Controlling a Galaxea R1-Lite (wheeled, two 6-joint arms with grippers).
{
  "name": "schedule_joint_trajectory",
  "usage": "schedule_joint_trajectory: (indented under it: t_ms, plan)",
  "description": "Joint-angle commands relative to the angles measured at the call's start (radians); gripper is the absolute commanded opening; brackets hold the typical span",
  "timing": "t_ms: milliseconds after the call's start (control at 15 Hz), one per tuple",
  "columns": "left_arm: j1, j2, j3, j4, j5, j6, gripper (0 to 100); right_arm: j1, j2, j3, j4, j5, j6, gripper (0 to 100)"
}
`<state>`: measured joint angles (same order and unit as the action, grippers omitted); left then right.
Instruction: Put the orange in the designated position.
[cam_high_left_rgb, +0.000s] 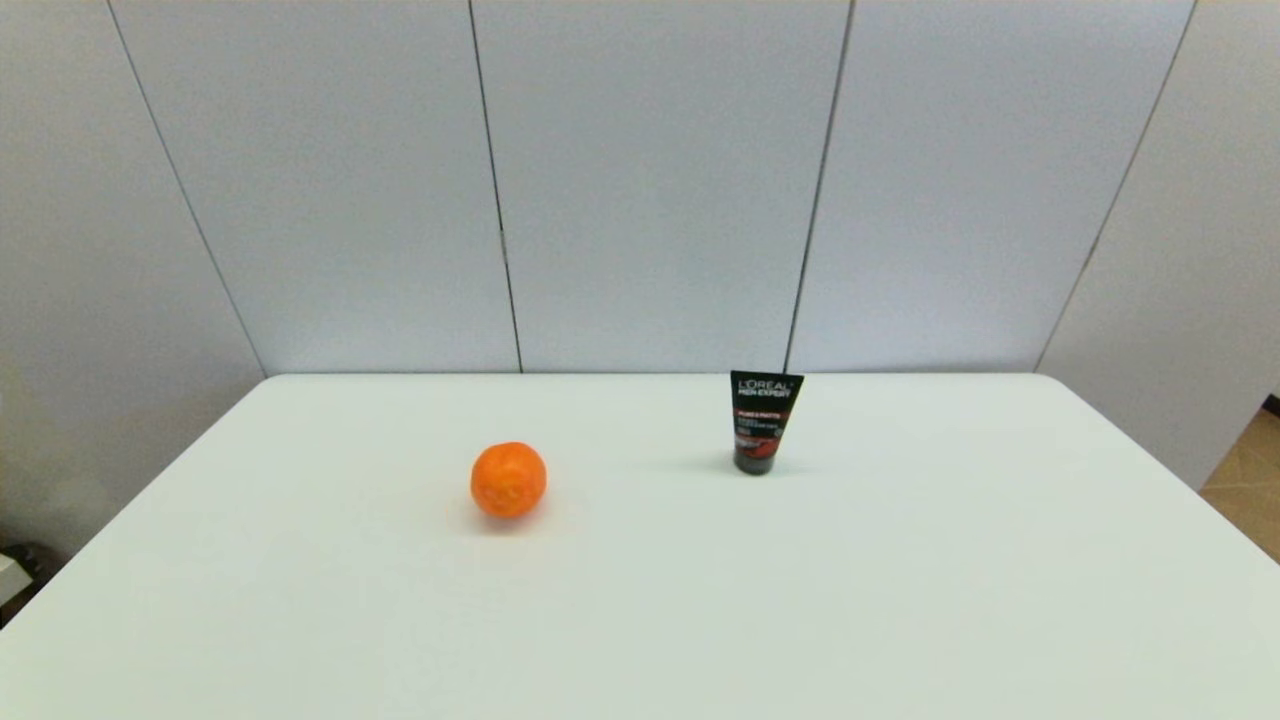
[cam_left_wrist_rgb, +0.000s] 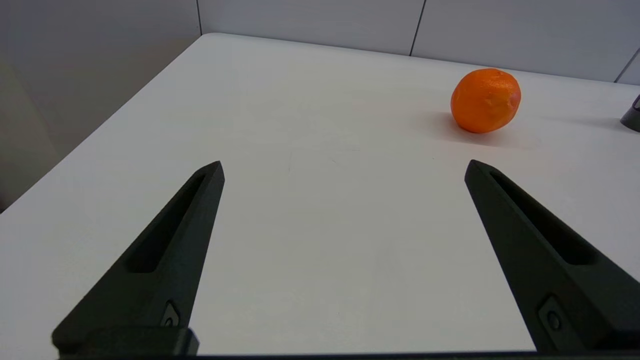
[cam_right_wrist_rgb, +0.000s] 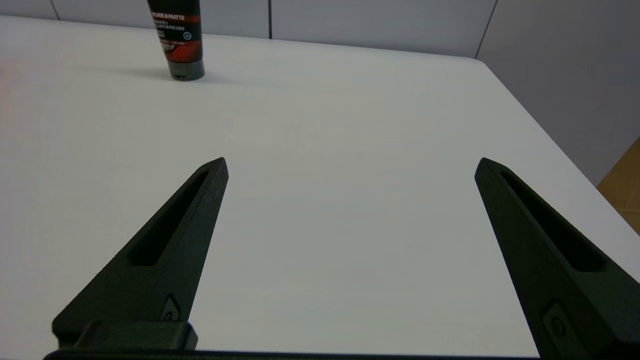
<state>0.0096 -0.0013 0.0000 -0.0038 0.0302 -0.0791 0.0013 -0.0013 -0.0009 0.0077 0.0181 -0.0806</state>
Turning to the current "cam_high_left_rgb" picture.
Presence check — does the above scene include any white and dark background object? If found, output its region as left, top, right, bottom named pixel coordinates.
left=0, top=543, right=46, bottom=607

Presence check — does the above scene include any black L'Oreal cosmetic tube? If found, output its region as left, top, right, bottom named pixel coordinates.
left=729, top=370, right=805, bottom=476

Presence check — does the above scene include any orange fruit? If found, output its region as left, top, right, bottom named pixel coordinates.
left=470, top=441, right=548, bottom=520

